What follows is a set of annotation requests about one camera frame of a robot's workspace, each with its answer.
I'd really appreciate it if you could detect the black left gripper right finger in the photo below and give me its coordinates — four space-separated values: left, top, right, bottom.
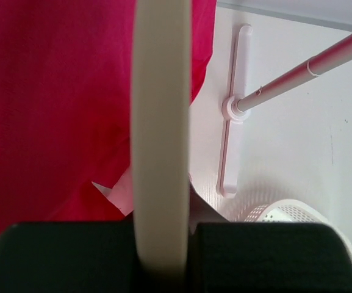
187 179 352 293

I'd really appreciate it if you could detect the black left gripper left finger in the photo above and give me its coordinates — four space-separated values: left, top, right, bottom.
0 221 143 293

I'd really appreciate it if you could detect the white perforated basket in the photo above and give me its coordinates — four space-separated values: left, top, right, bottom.
243 199 352 260

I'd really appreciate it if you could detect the magenta t shirt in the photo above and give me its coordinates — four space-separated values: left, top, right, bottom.
0 0 218 223

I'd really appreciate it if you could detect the beige hanger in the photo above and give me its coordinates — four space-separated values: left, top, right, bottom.
131 1 192 275

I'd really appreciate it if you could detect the silver clothes rack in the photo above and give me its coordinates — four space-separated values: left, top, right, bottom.
217 24 352 198

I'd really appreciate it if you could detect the light pink t shirt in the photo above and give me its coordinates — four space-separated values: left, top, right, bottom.
106 166 174 217

